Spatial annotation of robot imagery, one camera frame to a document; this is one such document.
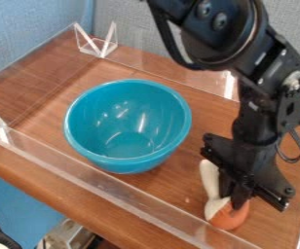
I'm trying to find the clear acrylic table barrier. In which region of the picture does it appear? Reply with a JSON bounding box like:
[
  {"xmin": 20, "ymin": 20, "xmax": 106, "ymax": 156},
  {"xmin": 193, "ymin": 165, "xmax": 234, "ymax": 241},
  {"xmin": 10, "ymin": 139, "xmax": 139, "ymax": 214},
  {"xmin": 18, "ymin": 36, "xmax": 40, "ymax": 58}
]
[{"xmin": 0, "ymin": 25, "xmax": 300, "ymax": 249}]

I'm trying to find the clear acrylic corner bracket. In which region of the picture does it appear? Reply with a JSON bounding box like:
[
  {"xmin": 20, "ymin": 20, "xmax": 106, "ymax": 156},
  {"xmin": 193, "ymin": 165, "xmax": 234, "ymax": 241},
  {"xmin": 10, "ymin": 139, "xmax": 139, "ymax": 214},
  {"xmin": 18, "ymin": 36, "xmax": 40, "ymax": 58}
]
[{"xmin": 74, "ymin": 22, "xmax": 119, "ymax": 58}]

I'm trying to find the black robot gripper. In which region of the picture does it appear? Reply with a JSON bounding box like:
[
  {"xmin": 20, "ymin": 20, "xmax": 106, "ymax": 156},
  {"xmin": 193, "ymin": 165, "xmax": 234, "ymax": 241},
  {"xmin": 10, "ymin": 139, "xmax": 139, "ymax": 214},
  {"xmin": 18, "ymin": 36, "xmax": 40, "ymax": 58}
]
[{"xmin": 201, "ymin": 133, "xmax": 296, "ymax": 212}]

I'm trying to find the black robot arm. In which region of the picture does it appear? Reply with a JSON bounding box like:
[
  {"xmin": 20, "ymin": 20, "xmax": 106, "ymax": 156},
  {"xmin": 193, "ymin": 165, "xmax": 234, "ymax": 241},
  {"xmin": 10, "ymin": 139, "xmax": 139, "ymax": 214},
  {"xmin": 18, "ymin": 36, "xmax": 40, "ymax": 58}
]
[{"xmin": 147, "ymin": 0, "xmax": 300, "ymax": 211}]

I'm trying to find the brown and white toy mushroom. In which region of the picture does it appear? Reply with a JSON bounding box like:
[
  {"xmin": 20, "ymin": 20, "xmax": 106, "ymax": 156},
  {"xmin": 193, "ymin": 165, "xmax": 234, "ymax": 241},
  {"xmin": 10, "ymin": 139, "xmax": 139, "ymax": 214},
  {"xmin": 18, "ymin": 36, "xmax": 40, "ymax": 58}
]
[{"xmin": 199, "ymin": 160, "xmax": 250, "ymax": 231}]

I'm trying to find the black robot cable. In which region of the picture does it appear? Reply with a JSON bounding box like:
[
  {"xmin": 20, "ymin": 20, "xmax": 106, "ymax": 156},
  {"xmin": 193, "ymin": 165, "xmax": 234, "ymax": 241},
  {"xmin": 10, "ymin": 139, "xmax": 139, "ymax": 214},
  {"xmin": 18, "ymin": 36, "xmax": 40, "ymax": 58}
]
[{"xmin": 274, "ymin": 125, "xmax": 300, "ymax": 164}]

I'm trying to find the white power strip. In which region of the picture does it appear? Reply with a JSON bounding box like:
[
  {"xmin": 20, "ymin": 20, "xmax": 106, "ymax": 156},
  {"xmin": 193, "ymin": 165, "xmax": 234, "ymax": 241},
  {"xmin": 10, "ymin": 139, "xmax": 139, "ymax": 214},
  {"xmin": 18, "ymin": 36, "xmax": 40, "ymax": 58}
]
[{"xmin": 35, "ymin": 218, "xmax": 95, "ymax": 249}]

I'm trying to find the blue plastic bowl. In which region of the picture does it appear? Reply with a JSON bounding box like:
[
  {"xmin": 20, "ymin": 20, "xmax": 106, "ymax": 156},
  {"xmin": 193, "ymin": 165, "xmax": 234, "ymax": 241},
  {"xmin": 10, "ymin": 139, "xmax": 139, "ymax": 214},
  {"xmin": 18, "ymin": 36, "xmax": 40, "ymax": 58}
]
[{"xmin": 63, "ymin": 79, "xmax": 191, "ymax": 174}]

